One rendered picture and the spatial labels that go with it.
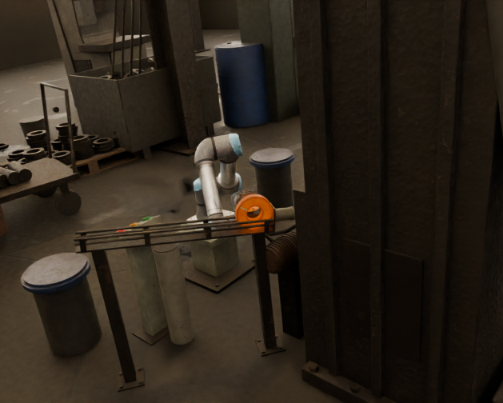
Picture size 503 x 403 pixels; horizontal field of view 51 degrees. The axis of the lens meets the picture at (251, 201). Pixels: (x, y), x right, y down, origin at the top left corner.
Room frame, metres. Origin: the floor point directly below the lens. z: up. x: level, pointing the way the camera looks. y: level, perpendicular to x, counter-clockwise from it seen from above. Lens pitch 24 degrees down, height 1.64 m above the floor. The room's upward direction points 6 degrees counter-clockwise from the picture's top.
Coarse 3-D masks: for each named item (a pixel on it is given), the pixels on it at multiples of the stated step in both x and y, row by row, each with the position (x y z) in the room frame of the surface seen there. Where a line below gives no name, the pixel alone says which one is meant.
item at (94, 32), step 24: (48, 0) 7.76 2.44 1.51; (72, 0) 7.45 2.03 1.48; (96, 0) 7.39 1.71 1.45; (120, 0) 7.49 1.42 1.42; (72, 24) 7.50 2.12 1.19; (96, 24) 7.66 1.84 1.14; (72, 48) 7.58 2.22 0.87; (96, 48) 7.12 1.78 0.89; (120, 48) 7.21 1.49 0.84; (144, 48) 7.57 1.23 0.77; (72, 72) 7.62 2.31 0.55
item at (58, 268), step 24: (48, 264) 2.25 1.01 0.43; (72, 264) 2.22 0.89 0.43; (24, 288) 2.10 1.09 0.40; (48, 288) 2.05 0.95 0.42; (72, 288) 2.11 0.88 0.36; (48, 312) 2.08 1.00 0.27; (72, 312) 2.09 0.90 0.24; (96, 312) 2.24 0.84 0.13; (48, 336) 2.11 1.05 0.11; (72, 336) 2.08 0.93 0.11; (96, 336) 2.16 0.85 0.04
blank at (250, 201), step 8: (248, 200) 1.97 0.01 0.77; (256, 200) 1.97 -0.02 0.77; (264, 200) 1.98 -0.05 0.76; (240, 208) 1.96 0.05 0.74; (248, 208) 1.97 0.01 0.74; (264, 208) 1.98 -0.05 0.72; (240, 216) 1.96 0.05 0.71; (264, 216) 1.98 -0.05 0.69; (248, 224) 1.96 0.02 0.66; (256, 224) 1.97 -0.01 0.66
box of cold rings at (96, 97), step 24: (96, 72) 5.77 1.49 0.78; (120, 72) 5.58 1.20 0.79; (144, 72) 5.25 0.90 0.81; (168, 72) 5.31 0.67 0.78; (96, 96) 5.22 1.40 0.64; (120, 96) 4.91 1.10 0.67; (144, 96) 5.08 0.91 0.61; (168, 96) 5.27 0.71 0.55; (216, 96) 5.72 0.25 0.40; (96, 120) 5.29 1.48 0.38; (120, 120) 4.96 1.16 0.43; (144, 120) 5.04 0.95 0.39; (168, 120) 5.24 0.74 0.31; (216, 120) 5.68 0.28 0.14; (120, 144) 5.03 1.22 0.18; (144, 144) 5.01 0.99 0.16
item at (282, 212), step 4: (280, 208) 2.02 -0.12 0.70; (284, 208) 2.01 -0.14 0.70; (288, 208) 2.01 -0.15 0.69; (292, 208) 2.01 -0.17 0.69; (276, 212) 1.98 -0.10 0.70; (280, 212) 1.99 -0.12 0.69; (284, 212) 1.99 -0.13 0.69; (288, 212) 1.99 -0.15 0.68; (292, 212) 1.99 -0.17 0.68; (276, 216) 1.98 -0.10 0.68; (280, 216) 1.98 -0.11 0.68; (284, 216) 1.98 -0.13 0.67; (288, 216) 1.99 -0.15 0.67; (292, 216) 1.99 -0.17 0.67; (276, 220) 1.98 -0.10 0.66; (280, 220) 1.99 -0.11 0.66; (284, 220) 1.99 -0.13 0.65; (292, 220) 2.00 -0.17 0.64
